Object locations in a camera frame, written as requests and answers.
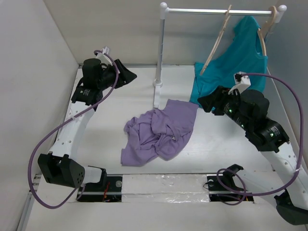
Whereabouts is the wooden hanger with teal shirt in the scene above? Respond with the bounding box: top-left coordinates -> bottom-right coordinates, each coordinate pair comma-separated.
257,6 -> 278,56

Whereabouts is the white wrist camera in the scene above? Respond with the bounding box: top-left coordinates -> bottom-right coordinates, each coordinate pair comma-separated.
94,46 -> 112,64
228,72 -> 251,95

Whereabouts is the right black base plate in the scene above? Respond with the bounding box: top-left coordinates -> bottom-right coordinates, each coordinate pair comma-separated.
204,164 -> 255,205

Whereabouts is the teal t shirt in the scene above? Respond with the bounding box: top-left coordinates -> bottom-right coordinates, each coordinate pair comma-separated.
190,16 -> 268,104

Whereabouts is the purple t shirt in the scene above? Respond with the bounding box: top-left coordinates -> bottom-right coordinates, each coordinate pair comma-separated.
121,99 -> 198,167

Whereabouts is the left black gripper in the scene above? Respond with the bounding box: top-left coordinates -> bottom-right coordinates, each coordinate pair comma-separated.
97,59 -> 136,91

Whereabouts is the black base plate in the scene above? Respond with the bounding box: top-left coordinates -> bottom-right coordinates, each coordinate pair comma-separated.
204,164 -> 255,205
77,175 -> 123,203

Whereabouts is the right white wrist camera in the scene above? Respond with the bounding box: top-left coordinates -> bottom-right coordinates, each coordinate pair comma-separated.
228,72 -> 251,95

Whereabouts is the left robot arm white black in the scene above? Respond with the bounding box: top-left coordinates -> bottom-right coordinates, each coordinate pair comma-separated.
38,58 -> 137,191

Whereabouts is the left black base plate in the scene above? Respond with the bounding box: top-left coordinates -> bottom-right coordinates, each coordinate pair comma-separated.
77,175 -> 123,203

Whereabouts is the white metal clothes rack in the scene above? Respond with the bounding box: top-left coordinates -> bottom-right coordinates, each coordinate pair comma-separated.
152,1 -> 288,110

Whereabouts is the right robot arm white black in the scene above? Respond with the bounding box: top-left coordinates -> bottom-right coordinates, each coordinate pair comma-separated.
198,86 -> 308,225

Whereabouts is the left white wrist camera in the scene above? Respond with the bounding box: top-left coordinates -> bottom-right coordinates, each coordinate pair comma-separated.
94,46 -> 112,64

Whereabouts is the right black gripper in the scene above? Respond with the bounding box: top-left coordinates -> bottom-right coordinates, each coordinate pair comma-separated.
196,84 -> 251,130

